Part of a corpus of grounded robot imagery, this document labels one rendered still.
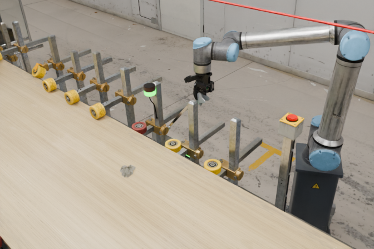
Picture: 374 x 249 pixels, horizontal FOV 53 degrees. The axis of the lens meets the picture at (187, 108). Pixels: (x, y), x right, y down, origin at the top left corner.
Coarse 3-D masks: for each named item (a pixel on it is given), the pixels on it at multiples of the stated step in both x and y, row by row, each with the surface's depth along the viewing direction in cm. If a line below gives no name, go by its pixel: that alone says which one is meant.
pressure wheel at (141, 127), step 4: (132, 124) 200; (136, 124) 200; (140, 124) 200; (144, 124) 200; (132, 128) 197; (136, 128) 197; (140, 128) 197; (144, 128) 197; (140, 132) 197; (144, 132) 198
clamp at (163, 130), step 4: (148, 120) 210; (152, 120) 210; (148, 124) 209; (152, 124) 206; (164, 124) 206; (156, 128) 205; (160, 128) 203; (164, 128) 203; (168, 128) 206; (156, 132) 206; (160, 132) 203; (164, 132) 204
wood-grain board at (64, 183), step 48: (0, 96) 233; (48, 96) 231; (0, 144) 190; (48, 144) 189; (96, 144) 187; (144, 144) 186; (0, 192) 160; (48, 192) 159; (96, 192) 158; (144, 192) 157; (192, 192) 156; (240, 192) 155; (48, 240) 138; (96, 240) 137; (144, 240) 136; (192, 240) 135; (240, 240) 135; (288, 240) 134; (336, 240) 133
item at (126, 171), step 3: (132, 165) 172; (120, 168) 170; (123, 168) 169; (126, 168) 168; (129, 168) 169; (132, 168) 169; (120, 171) 169; (123, 171) 167; (126, 171) 167; (129, 171) 168; (132, 171) 168; (123, 174) 166; (126, 174) 165; (129, 174) 166
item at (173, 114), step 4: (184, 104) 225; (176, 108) 222; (180, 108) 221; (172, 112) 218; (176, 112) 218; (164, 116) 215; (168, 116) 215; (172, 116) 216; (164, 120) 212; (168, 120) 215; (148, 128) 205; (152, 128) 206; (148, 132) 205
